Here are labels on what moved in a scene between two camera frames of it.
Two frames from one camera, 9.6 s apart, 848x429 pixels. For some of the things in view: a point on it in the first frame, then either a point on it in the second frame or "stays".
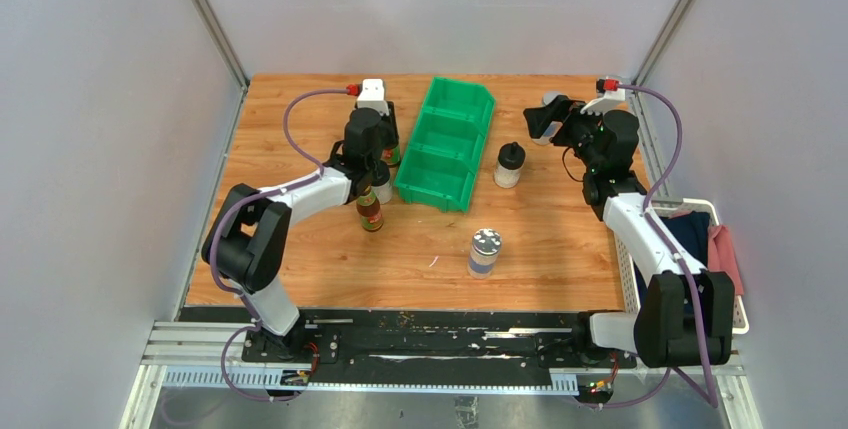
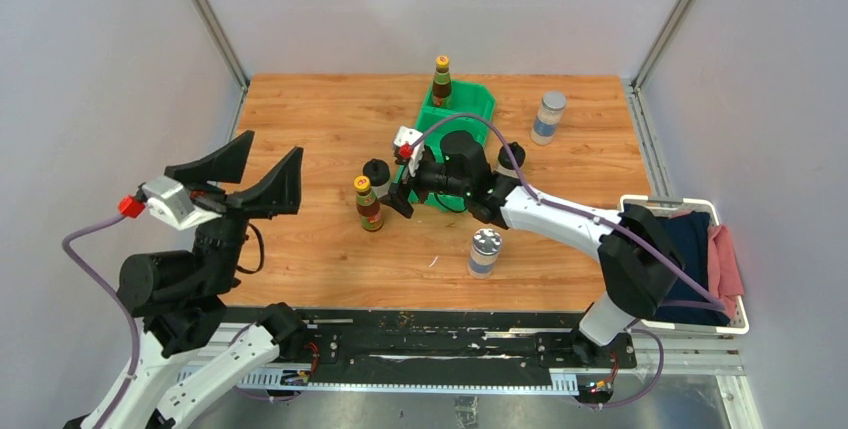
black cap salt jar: [380, 181] stays
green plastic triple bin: [440, 160] stays
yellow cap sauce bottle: [391, 156] → [441, 82]
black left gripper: [388, 122] → [279, 190]
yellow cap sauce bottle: [369, 210] stays
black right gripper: [540, 119] → [398, 197]
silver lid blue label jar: [482, 259] stays
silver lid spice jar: [555, 125] stays
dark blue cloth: [690, 229] stays
